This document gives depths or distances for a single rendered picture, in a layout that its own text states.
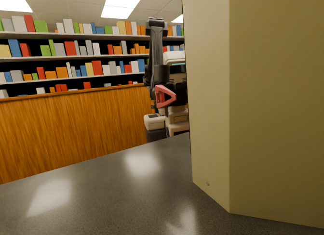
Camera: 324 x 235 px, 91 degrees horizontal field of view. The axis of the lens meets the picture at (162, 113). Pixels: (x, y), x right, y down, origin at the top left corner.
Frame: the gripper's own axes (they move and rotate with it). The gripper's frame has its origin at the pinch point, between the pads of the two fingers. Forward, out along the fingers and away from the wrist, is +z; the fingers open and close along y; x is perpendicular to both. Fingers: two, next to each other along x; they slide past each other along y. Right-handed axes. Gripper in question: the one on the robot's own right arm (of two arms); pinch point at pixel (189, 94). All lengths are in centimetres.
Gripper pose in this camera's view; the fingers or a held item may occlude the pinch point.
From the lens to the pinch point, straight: 43.9
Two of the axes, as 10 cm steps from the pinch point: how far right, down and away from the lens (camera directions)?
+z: 4.5, 1.3, -8.8
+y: 8.9, -1.8, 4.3
